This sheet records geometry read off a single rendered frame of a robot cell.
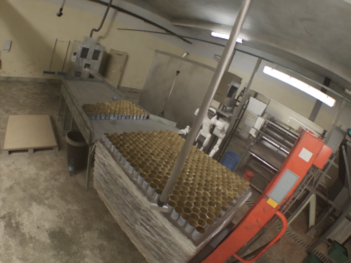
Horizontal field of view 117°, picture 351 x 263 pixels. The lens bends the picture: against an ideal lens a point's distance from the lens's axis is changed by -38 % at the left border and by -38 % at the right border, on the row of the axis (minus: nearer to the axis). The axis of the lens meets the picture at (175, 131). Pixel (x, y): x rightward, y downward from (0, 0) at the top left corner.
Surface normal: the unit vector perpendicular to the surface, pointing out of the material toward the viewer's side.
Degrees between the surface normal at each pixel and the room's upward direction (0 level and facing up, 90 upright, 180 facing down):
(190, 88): 90
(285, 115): 90
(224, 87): 90
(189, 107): 90
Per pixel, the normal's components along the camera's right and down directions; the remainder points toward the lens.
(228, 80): -0.65, 0.04
